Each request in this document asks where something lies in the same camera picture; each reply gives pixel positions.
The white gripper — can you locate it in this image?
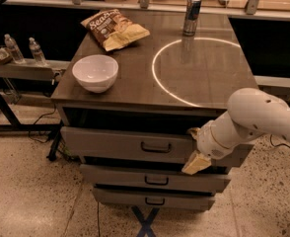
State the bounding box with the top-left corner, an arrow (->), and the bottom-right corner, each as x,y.
181,120 -> 232,175

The grey top drawer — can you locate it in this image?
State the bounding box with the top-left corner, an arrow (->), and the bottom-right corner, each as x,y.
60,124 -> 255,168

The grey drawer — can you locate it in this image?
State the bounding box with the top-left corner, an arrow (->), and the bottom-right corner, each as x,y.
93,188 -> 215,211
60,124 -> 255,168
80,164 -> 230,194

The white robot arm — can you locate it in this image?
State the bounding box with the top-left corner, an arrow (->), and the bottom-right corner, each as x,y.
181,88 -> 290,175

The grey middle drawer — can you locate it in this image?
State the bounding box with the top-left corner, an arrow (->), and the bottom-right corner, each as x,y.
80,164 -> 230,194

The grey bottom drawer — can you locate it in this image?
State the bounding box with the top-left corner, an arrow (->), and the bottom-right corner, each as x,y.
93,188 -> 215,211

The grey drawer cabinet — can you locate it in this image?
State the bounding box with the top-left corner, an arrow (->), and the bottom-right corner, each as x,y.
52,10 -> 256,197

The white bowl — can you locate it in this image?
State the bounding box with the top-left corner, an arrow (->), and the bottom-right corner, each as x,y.
72,54 -> 118,93

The yellow brown chip bag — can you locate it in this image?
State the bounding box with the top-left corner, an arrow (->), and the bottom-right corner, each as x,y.
81,9 -> 150,51

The silver blue drink can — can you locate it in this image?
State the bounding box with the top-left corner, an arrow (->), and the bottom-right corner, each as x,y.
182,0 -> 202,37

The grey side bench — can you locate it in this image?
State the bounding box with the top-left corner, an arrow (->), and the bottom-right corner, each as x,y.
0,59 -> 69,132

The right plastic water bottle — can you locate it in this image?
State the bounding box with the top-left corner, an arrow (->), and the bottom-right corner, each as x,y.
29,38 -> 47,66

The plastic water bottle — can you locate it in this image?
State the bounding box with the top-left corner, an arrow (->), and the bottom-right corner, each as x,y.
4,34 -> 25,64
29,38 -> 47,66

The left plastic water bottle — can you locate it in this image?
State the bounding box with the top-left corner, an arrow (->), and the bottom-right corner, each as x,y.
4,34 -> 25,64

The small dark bowl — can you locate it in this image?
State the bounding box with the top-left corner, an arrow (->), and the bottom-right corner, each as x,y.
0,44 -> 13,65

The black floor cable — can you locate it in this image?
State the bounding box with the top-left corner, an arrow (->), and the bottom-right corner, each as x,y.
269,133 -> 290,161

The grey back shelf rail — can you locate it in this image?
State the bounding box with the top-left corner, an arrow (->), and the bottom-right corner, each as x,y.
2,0 -> 290,22

